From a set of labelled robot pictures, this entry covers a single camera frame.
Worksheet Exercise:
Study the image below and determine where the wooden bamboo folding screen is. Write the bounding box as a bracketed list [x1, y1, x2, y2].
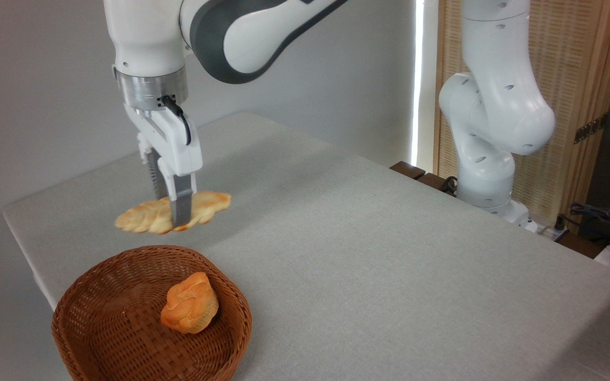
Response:
[433, 0, 610, 233]

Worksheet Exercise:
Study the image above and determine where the bundle of dark cables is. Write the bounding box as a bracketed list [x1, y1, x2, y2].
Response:
[569, 203, 610, 249]

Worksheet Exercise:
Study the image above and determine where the white power strip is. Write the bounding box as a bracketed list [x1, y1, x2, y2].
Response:
[526, 219, 570, 242]

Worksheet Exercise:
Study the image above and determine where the round orange bread roll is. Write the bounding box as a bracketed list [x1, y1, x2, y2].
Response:
[160, 271, 219, 334]

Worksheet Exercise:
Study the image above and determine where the dark metal screen hinge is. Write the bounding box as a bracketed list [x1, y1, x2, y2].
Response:
[574, 113, 608, 144]

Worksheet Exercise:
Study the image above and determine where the braided bread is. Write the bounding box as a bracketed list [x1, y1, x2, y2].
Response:
[114, 191, 232, 235]

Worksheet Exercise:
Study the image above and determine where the brown wicker basket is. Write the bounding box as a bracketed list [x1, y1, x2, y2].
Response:
[51, 245, 253, 381]

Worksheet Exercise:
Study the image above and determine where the grey tablecloth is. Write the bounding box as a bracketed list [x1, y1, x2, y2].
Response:
[2, 111, 610, 381]

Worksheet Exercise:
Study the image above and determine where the dark wooden block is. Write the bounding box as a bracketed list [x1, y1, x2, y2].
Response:
[416, 172, 456, 196]
[390, 161, 426, 180]

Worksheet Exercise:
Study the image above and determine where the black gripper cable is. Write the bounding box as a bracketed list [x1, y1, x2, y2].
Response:
[160, 95, 192, 146]

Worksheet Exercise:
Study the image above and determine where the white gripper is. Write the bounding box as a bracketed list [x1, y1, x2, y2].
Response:
[124, 101, 203, 228]

